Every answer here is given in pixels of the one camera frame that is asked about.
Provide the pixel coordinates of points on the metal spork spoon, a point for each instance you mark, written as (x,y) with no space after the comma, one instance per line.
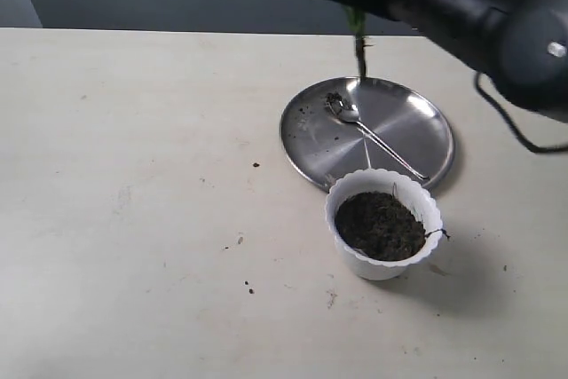
(346,112)

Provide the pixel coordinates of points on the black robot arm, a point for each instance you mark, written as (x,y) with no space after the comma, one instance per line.
(521,45)

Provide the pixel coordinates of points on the artificial red anthurium plant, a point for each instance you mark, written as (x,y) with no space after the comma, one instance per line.
(356,21)

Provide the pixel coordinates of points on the round stainless steel plate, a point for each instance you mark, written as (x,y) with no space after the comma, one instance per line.
(323,149)

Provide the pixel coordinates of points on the white scalloped plastic pot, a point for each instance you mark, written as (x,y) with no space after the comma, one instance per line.
(415,198)

